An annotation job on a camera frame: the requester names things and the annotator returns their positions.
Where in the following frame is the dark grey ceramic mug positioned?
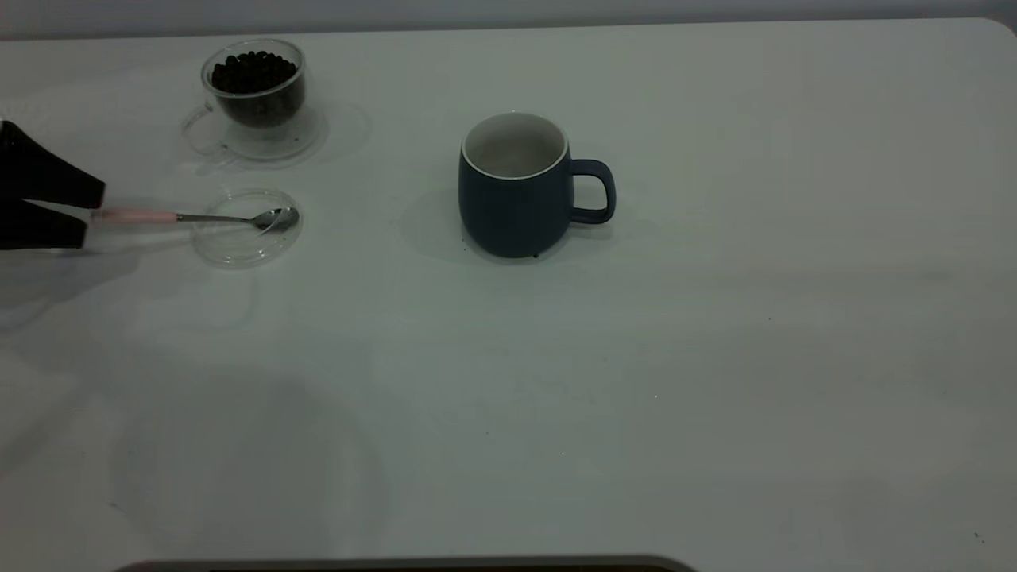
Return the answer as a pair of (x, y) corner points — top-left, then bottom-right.
(458, 111), (617, 259)

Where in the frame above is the clear round glass lid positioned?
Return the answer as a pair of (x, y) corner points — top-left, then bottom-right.
(191, 187), (304, 269)

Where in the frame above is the heap of dark coffee beans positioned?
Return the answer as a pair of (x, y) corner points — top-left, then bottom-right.
(211, 51), (304, 128)

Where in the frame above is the metal spoon with pink handle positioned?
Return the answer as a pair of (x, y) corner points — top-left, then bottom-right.
(89, 207), (300, 234)

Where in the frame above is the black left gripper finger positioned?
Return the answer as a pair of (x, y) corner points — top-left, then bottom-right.
(0, 199), (88, 252)
(0, 119), (107, 210)

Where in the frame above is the clear glass saucer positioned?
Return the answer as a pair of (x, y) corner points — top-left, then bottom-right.
(181, 100), (329, 164)

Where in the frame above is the clear glass cup with handle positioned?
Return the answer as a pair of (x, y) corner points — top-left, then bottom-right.
(181, 38), (308, 157)

